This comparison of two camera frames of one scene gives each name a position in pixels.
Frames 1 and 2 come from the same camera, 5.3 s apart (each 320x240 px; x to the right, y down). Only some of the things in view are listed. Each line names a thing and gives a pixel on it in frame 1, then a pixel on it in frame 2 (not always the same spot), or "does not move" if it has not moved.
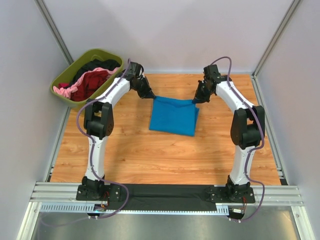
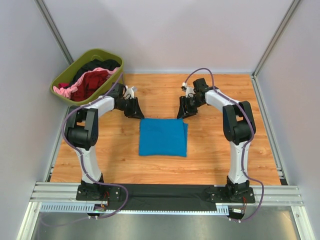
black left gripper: (144, 88) -> (130, 107)
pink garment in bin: (67, 92) does not move
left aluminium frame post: (54, 30) does not move
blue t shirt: (175, 115) -> (165, 136)
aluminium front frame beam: (66, 192) does not move
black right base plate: (220, 194) does not move
